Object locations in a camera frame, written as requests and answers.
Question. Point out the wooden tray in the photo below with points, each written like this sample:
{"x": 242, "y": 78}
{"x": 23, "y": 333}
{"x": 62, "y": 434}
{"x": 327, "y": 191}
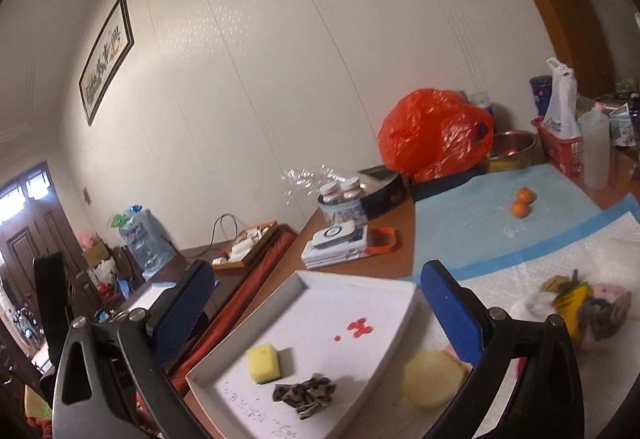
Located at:
{"x": 247, "y": 249}

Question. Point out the white pill bottle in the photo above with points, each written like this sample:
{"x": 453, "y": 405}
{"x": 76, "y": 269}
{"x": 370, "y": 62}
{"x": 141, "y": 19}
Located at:
{"x": 351, "y": 189}
{"x": 330, "y": 194}

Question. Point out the red plastic basket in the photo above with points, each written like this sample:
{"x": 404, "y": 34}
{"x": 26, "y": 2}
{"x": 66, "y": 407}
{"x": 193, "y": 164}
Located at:
{"x": 560, "y": 154}

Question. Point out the red bench cushion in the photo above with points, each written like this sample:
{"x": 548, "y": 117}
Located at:
{"x": 250, "y": 279}

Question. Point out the white cardboard box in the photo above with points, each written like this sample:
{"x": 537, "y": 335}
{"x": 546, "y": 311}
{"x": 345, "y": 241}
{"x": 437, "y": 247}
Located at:
{"x": 325, "y": 309}

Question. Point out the wall switch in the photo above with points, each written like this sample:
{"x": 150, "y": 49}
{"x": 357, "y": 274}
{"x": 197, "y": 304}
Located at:
{"x": 87, "y": 196}

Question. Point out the pale yellow round sponge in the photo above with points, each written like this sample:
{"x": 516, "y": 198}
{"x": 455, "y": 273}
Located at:
{"x": 430, "y": 381}

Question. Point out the light blue pad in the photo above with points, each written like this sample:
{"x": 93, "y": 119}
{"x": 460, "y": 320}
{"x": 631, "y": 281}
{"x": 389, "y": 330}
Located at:
{"x": 465, "y": 229}

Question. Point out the leopard print scrunchie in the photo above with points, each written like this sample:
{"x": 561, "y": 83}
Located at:
{"x": 305, "y": 394}

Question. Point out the blue white carton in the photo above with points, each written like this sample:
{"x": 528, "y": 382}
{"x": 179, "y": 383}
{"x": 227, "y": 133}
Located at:
{"x": 482, "y": 101}

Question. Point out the clear plastic wrap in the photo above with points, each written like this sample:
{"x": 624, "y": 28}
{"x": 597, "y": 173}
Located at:
{"x": 300, "y": 181}

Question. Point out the framed wall picture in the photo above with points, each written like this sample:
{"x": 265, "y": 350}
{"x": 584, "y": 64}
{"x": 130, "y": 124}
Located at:
{"x": 106, "y": 61}

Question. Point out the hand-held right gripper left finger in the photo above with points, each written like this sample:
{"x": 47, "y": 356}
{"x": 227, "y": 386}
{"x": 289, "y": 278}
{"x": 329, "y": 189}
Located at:
{"x": 182, "y": 309}

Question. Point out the white quilted pad blue border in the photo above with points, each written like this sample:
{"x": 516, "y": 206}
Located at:
{"x": 540, "y": 419}

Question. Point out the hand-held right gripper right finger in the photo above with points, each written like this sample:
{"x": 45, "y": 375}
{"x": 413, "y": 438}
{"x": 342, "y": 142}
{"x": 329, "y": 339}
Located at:
{"x": 450, "y": 304}

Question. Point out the dark wooden door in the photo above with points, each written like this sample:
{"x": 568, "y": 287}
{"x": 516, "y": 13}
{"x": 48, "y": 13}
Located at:
{"x": 25, "y": 239}

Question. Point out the black chair back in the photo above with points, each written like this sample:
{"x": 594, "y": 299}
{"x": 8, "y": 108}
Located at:
{"x": 50, "y": 299}

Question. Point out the orange plastic bag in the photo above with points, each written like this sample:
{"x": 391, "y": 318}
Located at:
{"x": 430, "y": 134}

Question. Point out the yellow rectangular sponge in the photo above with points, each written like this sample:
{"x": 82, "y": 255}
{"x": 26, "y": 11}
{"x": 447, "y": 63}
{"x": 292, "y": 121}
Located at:
{"x": 262, "y": 361}

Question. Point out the orange plastic tool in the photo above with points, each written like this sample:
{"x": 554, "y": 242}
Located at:
{"x": 382, "y": 246}

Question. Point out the brown black fuzzy toy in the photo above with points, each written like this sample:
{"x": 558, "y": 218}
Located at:
{"x": 555, "y": 284}

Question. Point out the translucent plastic cup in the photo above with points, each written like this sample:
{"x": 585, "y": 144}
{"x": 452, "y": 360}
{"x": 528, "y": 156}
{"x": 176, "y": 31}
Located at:
{"x": 595, "y": 154}

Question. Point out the dark blue can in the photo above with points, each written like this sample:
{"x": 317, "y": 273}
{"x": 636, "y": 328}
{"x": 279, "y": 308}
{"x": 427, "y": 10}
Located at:
{"x": 540, "y": 94}

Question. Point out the blue water jug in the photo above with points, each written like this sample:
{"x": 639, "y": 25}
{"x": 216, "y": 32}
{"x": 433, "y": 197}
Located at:
{"x": 145, "y": 244}

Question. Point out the black gift box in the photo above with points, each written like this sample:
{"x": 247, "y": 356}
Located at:
{"x": 385, "y": 196}

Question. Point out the metal bowl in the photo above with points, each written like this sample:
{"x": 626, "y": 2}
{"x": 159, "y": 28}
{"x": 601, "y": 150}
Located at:
{"x": 510, "y": 154}

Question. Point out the pink plush toy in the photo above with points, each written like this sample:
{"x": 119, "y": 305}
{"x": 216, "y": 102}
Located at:
{"x": 610, "y": 294}

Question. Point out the yellow printed soft packet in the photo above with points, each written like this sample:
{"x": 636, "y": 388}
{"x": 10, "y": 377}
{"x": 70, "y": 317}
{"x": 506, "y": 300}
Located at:
{"x": 572, "y": 311}

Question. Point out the patterned white tin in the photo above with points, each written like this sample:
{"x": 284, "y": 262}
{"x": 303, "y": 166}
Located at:
{"x": 625, "y": 126}

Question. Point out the white plastic bag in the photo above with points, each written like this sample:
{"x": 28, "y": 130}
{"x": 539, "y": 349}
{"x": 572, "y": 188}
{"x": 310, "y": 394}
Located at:
{"x": 562, "y": 104}

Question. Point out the small orange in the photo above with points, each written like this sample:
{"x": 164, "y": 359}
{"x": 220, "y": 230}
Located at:
{"x": 520, "y": 209}
{"x": 525, "y": 195}

